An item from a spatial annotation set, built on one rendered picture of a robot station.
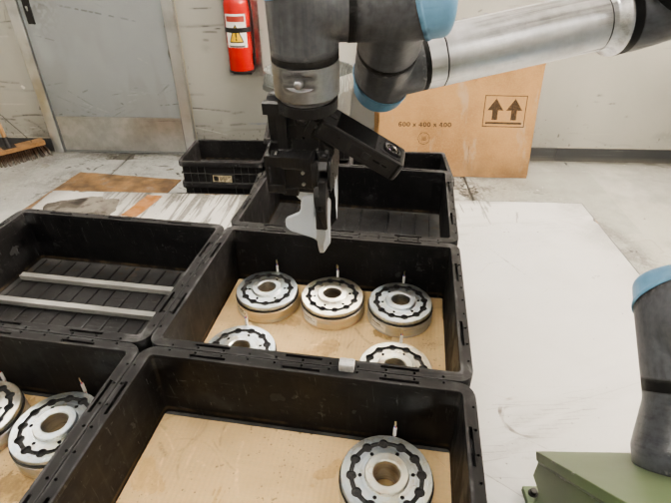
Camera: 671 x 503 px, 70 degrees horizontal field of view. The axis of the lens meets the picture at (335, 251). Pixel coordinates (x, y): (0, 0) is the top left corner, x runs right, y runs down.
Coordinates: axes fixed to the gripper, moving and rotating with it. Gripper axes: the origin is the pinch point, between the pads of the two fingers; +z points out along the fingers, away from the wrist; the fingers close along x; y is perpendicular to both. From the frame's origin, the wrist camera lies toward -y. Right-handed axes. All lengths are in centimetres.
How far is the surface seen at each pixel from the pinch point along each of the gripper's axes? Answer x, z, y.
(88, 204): -48, 36, 80
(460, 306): 6.0, 6.3, -18.9
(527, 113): -254, 95, -84
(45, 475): 37.0, 2.0, 21.1
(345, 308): 1.5, 14.1, -2.3
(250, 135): -252, 120, 105
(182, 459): 28.9, 13.2, 13.6
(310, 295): -0.8, 14.4, 4.0
